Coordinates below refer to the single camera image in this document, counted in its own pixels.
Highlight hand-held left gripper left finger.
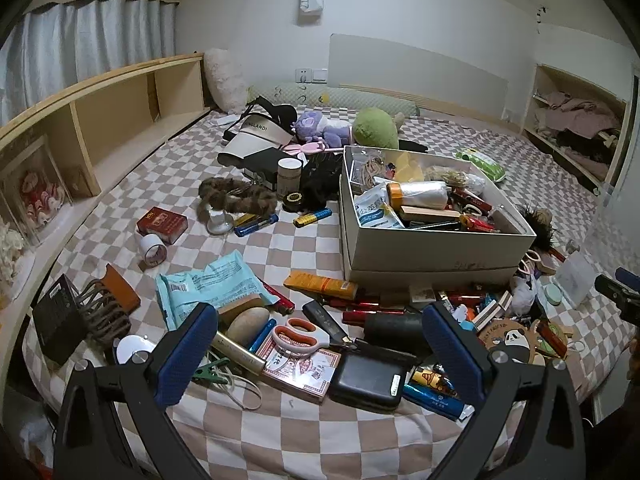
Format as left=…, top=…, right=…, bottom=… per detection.
left=52, top=301, right=221, bottom=480

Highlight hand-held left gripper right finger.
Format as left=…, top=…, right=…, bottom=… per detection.
left=421, top=301, right=586, bottom=480

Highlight round panda coaster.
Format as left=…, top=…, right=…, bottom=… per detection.
left=477, top=317, right=546, bottom=367

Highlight black zip case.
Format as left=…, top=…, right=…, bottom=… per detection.
left=328, top=352, right=407, bottom=411

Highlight white storage box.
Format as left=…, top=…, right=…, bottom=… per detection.
left=339, top=146, right=537, bottom=290

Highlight green clothes clip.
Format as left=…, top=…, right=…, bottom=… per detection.
left=192, top=357, right=231, bottom=386

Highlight clear plastic box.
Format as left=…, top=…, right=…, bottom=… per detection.
left=555, top=255, right=596, bottom=307

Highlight white round disc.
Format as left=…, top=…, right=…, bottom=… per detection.
left=114, top=335, right=157, bottom=366

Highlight black cylinder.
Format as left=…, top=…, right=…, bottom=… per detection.
left=363, top=312, right=424, bottom=347

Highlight beige smooth stone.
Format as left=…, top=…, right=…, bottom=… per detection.
left=227, top=306, right=271, bottom=347

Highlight teal mask packet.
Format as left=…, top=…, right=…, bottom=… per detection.
left=155, top=251, right=281, bottom=333

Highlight blue pen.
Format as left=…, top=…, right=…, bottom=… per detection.
left=247, top=318, right=277, bottom=355

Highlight green print wooden coaster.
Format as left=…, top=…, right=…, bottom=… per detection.
left=531, top=317, right=576, bottom=360

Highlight pink hair clip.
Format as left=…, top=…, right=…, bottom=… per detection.
left=520, top=250, right=557, bottom=277

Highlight white plastic bag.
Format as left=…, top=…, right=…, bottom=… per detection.
left=510, top=276, right=538, bottom=317

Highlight brown leather coil holder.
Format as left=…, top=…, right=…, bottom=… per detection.
left=77, top=264, right=142, bottom=347

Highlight black feather toy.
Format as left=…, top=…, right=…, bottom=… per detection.
left=520, top=205, right=559, bottom=251

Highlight red lighter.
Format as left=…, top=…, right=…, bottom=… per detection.
left=260, top=280, right=296, bottom=316

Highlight orange white scissors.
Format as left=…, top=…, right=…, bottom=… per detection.
left=271, top=317, right=332, bottom=357

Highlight white tape roll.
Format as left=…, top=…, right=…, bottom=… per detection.
left=137, top=234, right=167, bottom=267

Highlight red playing card box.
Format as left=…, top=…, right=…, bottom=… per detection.
left=261, top=332, right=342, bottom=402

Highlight black utility knife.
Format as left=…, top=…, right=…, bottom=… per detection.
left=302, top=300, right=351, bottom=350

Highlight red cigarette box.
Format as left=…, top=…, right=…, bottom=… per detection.
left=136, top=206, right=188, bottom=244

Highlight small clear cup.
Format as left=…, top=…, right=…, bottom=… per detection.
left=207, top=210, right=236, bottom=236

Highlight black ribbed device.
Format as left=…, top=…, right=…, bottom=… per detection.
left=31, top=274, right=88, bottom=366

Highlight checkered bed sheet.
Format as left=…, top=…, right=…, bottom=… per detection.
left=22, top=105, right=640, bottom=480

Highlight blue lighter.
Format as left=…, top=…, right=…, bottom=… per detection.
left=235, top=214, right=279, bottom=237

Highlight orange tube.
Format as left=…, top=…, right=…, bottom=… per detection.
left=283, top=270, right=360, bottom=299

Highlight plastic bag roll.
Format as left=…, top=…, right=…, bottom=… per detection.
left=387, top=180, right=449, bottom=211

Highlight white blue sachet packet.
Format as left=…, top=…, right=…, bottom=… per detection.
left=352, top=186, right=406, bottom=229

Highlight brown furry cuffs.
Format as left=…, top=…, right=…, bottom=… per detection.
left=197, top=177, right=278, bottom=223

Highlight pile of clothes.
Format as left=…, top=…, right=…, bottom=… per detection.
left=535, top=90, right=621, bottom=176

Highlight blue yellow tube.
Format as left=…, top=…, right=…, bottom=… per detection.
left=293, top=207, right=332, bottom=228

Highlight green wet wipes pack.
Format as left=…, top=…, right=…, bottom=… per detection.
left=454, top=148, right=506, bottom=182

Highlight wooden closet shelf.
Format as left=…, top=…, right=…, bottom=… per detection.
left=522, top=62, right=628, bottom=193

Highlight yellow plastic bag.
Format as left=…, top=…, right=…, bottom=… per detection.
left=395, top=152, right=426, bottom=183

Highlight white dried flowers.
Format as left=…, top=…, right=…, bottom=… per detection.
left=0, top=220, right=26, bottom=286

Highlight white cylinder jar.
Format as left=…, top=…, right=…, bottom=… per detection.
left=277, top=157, right=303, bottom=196

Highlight black square box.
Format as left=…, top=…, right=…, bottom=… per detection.
left=243, top=148, right=306, bottom=192

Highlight black glove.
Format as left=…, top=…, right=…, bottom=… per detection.
left=300, top=152, right=344, bottom=211

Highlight framed red decor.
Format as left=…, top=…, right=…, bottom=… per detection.
left=0, top=135, right=73, bottom=248

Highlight beige sun visor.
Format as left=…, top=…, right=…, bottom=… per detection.
left=217, top=115, right=296, bottom=167

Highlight green plush toy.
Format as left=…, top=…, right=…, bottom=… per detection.
left=352, top=107, right=407, bottom=150

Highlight pink rabbit hand fan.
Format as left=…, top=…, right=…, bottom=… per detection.
left=285, top=141, right=346, bottom=157

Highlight wooden bedside shelf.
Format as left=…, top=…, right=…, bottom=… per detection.
left=0, top=52, right=213, bottom=311

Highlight black sun visor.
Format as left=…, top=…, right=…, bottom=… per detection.
left=247, top=96, right=297, bottom=126

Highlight purple plush toy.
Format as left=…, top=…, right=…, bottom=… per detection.
left=295, top=110, right=353, bottom=144

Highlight long green bolster pillow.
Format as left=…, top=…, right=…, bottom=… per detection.
left=248, top=81, right=421, bottom=118

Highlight white fluffy pillow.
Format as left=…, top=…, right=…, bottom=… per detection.
left=202, top=48, right=249, bottom=113

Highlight white headboard panel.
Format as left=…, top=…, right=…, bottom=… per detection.
left=328, top=34, right=508, bottom=111

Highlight white curtain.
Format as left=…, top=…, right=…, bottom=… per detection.
left=0, top=0, right=181, bottom=126

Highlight cream rope bundle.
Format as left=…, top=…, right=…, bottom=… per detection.
left=425, top=167, right=486, bottom=196

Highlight brown cord bundle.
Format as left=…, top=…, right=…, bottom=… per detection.
left=352, top=155, right=396, bottom=188

